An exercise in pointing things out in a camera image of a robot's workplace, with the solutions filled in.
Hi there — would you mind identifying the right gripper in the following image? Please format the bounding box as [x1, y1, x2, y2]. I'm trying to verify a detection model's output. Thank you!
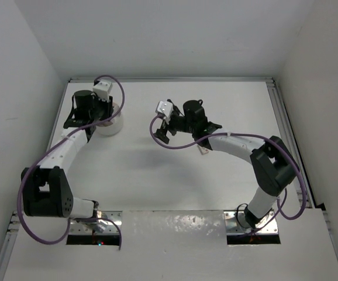
[153, 108, 196, 143]

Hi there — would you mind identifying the staples box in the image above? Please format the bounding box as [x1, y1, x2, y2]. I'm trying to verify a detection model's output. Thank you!
[198, 146, 209, 155]

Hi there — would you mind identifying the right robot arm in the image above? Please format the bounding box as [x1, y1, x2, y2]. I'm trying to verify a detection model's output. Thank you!
[150, 100, 301, 229]

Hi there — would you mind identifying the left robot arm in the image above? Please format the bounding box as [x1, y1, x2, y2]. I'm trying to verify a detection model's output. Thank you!
[23, 90, 113, 219]

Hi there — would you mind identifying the white round divided container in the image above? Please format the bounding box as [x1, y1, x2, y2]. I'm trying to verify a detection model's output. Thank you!
[96, 101, 123, 136]

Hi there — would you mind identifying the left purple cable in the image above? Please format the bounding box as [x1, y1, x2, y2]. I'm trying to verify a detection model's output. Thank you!
[16, 75, 126, 251]

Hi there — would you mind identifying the purple cable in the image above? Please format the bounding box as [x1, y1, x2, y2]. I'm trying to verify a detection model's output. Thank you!
[149, 114, 308, 221]
[16, 75, 126, 251]

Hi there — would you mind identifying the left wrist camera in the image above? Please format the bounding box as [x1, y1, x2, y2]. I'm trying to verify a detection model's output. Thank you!
[92, 80, 113, 101]

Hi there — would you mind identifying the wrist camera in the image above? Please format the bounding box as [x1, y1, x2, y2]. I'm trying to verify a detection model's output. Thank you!
[92, 80, 113, 101]
[155, 101, 174, 124]

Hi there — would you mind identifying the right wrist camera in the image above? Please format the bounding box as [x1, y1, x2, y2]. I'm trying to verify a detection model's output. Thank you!
[155, 101, 174, 124]

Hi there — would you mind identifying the left base plate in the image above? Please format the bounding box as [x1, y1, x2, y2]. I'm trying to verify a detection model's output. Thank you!
[70, 211, 123, 235]

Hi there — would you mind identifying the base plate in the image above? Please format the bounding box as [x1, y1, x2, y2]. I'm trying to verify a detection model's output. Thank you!
[224, 210, 280, 235]
[70, 211, 123, 235]

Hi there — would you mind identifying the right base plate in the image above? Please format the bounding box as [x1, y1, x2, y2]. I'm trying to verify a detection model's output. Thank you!
[224, 210, 280, 235]

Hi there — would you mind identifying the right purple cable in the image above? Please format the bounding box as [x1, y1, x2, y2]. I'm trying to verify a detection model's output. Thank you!
[149, 114, 308, 221]

